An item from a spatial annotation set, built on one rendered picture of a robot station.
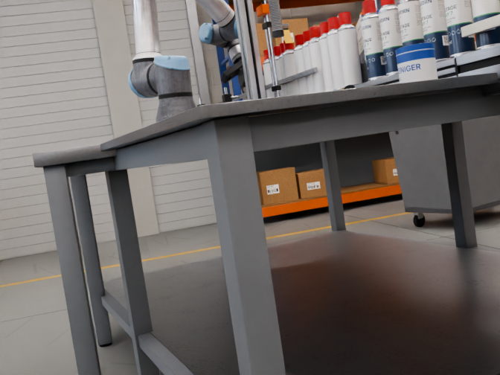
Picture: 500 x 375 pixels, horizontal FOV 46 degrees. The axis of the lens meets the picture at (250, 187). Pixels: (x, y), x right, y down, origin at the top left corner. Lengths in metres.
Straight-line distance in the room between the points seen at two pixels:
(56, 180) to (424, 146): 2.94
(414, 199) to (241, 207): 3.50
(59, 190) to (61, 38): 4.73
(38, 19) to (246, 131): 5.64
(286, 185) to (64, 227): 4.18
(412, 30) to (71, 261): 1.12
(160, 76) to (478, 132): 2.66
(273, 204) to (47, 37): 2.83
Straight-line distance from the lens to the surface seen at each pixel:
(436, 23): 1.39
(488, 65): 1.24
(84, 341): 1.85
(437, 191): 4.23
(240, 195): 0.93
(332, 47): 1.71
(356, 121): 1.05
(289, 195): 5.80
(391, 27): 1.51
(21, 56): 6.46
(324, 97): 0.97
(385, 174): 6.18
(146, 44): 2.14
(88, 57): 6.39
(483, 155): 4.24
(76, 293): 1.82
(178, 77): 1.99
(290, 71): 1.93
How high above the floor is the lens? 0.76
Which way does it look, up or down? 4 degrees down
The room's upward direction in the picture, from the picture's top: 8 degrees counter-clockwise
